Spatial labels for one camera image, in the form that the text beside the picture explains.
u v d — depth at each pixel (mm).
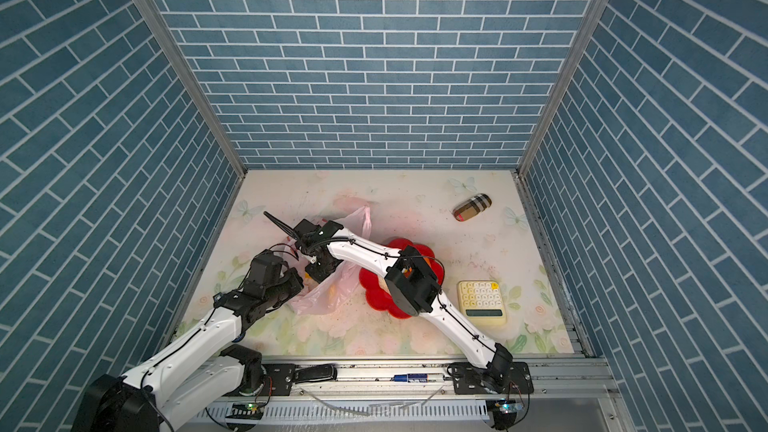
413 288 591
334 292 869
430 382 736
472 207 1056
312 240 730
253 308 605
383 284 857
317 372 757
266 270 652
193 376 497
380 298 875
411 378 736
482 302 845
